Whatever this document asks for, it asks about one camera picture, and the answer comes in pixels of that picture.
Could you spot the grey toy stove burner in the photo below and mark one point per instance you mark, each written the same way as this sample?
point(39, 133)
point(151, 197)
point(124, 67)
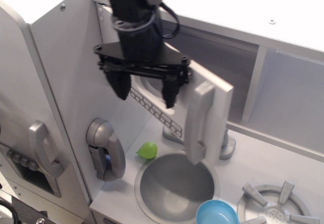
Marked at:
point(269, 203)

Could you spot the round grey toy sink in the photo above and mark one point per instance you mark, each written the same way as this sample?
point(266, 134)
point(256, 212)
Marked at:
point(170, 189)

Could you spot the blue plastic bowl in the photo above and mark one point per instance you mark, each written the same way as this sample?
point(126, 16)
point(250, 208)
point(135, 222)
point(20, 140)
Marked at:
point(216, 211)

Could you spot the grey ice dispenser panel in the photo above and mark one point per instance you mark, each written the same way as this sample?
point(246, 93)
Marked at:
point(27, 169)

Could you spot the grey toy telephone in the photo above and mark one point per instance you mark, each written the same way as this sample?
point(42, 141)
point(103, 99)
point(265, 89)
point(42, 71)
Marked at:
point(106, 151)

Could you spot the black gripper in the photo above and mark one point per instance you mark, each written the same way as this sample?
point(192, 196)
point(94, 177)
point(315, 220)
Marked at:
point(143, 54)

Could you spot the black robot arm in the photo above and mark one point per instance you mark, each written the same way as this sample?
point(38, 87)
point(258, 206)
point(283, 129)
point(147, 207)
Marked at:
point(139, 16)

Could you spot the grey toy faucet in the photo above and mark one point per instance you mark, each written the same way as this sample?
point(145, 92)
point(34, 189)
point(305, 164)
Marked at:
point(228, 145)

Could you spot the green toy pear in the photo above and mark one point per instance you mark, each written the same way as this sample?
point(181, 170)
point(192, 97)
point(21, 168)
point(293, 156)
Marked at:
point(148, 150)

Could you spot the white toy kitchen cabinet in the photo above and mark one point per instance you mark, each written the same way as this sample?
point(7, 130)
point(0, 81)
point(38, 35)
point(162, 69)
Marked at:
point(270, 51)

